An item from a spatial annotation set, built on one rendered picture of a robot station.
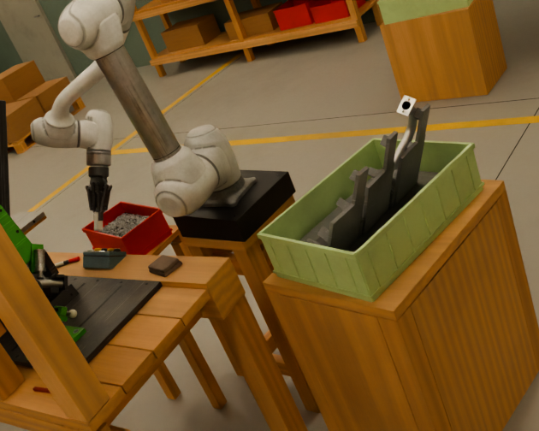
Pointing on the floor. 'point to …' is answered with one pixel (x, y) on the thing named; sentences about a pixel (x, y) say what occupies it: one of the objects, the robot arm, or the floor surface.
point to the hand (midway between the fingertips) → (98, 221)
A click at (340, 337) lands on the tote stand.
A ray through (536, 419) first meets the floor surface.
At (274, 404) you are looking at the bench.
